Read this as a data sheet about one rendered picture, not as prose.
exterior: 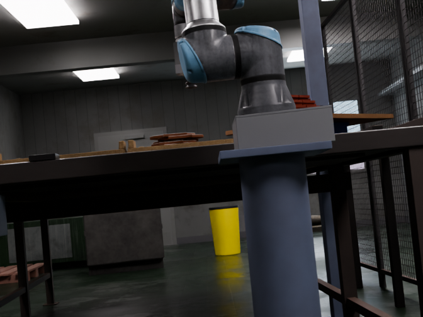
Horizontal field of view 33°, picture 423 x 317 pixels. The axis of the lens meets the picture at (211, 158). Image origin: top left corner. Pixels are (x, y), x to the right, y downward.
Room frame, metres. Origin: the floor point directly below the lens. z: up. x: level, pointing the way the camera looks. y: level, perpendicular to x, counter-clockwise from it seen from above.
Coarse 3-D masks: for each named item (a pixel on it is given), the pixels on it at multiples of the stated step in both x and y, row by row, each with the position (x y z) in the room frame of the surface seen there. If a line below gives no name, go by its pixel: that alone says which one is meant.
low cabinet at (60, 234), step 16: (32, 224) 9.82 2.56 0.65; (48, 224) 9.82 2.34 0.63; (64, 224) 9.82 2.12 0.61; (80, 224) 9.83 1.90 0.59; (0, 240) 9.82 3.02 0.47; (32, 240) 9.81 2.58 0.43; (64, 240) 9.82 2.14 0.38; (80, 240) 9.83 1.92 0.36; (0, 256) 9.82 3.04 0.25; (32, 256) 9.81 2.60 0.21; (64, 256) 9.82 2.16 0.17; (80, 256) 9.83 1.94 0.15
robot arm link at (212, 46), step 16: (192, 0) 1.78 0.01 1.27; (208, 0) 1.78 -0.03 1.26; (192, 16) 1.77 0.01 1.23; (208, 16) 1.77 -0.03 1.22; (192, 32) 1.76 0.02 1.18; (208, 32) 1.75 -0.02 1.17; (224, 32) 1.78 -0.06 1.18; (192, 48) 1.74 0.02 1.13; (208, 48) 1.74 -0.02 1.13; (224, 48) 1.75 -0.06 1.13; (192, 64) 1.74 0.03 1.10; (208, 64) 1.75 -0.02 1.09; (224, 64) 1.75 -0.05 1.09; (192, 80) 1.78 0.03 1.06; (208, 80) 1.78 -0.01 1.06; (224, 80) 1.80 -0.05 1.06
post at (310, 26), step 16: (304, 0) 4.05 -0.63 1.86; (304, 16) 4.05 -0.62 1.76; (304, 32) 4.05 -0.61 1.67; (320, 32) 4.05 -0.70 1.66; (304, 48) 4.10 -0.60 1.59; (320, 48) 4.05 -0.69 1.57; (320, 64) 4.05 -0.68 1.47; (320, 80) 4.05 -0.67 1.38; (320, 96) 4.05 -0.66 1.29; (320, 192) 4.07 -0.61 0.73; (320, 208) 4.11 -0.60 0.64; (336, 256) 4.05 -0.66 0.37; (336, 272) 4.05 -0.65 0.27; (336, 304) 4.05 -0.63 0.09
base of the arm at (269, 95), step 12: (252, 84) 1.77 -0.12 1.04; (264, 84) 1.76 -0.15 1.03; (276, 84) 1.76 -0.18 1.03; (240, 96) 1.81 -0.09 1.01; (252, 96) 1.76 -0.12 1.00; (264, 96) 1.75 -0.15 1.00; (276, 96) 1.75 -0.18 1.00; (288, 96) 1.77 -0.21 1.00; (240, 108) 1.79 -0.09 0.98; (252, 108) 1.75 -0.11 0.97; (264, 108) 1.74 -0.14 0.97; (276, 108) 1.74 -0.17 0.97; (288, 108) 1.76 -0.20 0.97
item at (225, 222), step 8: (208, 208) 9.56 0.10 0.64; (216, 208) 9.41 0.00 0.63; (224, 208) 9.39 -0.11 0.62; (232, 208) 9.43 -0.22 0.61; (216, 216) 9.43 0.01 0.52; (224, 216) 9.39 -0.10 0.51; (232, 216) 9.43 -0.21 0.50; (216, 224) 9.44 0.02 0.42; (224, 224) 9.40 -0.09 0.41; (232, 224) 9.43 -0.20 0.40; (216, 232) 9.46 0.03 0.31; (224, 232) 9.40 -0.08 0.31; (232, 232) 9.42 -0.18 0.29; (216, 240) 9.48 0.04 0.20; (224, 240) 9.41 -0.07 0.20; (232, 240) 9.43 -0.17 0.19; (216, 248) 9.50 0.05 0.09; (224, 248) 9.42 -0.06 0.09; (232, 248) 9.43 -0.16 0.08
